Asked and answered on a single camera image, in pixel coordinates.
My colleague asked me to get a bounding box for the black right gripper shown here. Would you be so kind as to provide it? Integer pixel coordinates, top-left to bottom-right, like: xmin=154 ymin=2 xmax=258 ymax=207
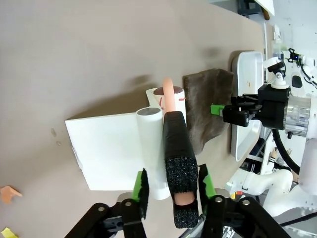
xmin=210 ymin=84 xmax=292 ymax=131

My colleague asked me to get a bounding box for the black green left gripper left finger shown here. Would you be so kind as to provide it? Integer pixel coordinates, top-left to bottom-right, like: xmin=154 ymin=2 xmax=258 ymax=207
xmin=64 ymin=167 xmax=151 ymax=238

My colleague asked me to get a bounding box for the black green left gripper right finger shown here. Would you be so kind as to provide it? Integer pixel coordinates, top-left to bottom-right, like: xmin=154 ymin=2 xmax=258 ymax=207
xmin=197 ymin=163 xmax=291 ymax=238

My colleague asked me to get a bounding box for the brown cloth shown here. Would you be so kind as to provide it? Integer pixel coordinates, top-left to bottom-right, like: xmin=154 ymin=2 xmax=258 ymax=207
xmin=182 ymin=68 xmax=235 ymax=155

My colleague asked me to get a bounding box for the pink black lint roller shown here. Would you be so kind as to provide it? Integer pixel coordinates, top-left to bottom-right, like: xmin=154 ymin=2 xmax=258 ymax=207
xmin=151 ymin=77 xmax=200 ymax=229

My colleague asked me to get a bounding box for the white plastic tray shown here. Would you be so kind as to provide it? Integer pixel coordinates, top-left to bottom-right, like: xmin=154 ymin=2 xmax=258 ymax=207
xmin=230 ymin=51 xmax=264 ymax=162

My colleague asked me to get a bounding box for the clear bottle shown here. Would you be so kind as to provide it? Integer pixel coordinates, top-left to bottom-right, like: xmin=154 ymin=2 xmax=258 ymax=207
xmin=271 ymin=24 xmax=283 ymax=59

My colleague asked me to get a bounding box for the orange paper scrap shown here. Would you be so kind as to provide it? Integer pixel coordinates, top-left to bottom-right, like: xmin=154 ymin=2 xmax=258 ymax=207
xmin=0 ymin=185 xmax=23 ymax=205

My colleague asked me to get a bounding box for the yellow paper scrap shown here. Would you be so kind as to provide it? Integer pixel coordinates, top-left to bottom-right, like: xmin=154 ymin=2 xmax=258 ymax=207
xmin=0 ymin=227 xmax=19 ymax=238

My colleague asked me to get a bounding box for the black white wrist camera mount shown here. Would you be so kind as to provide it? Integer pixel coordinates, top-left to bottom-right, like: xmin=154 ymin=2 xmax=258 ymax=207
xmin=262 ymin=56 xmax=291 ymax=89

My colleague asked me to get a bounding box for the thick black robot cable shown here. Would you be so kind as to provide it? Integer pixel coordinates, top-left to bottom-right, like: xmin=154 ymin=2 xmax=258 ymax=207
xmin=271 ymin=128 xmax=302 ymax=175

